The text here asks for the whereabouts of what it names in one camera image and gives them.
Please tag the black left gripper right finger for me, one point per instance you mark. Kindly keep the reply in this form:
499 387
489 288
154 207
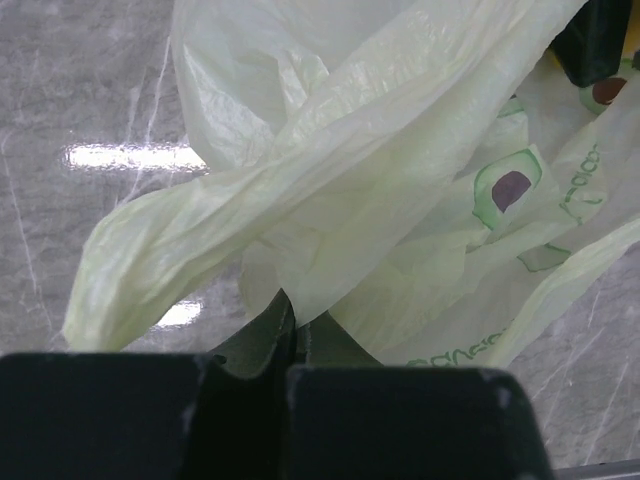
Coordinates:
375 422

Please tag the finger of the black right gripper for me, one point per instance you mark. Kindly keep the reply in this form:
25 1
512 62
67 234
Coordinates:
590 47

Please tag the light green plastic bag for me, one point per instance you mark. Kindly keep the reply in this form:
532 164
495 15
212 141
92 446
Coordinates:
419 170

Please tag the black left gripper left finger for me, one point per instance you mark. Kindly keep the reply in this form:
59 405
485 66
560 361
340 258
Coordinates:
212 415

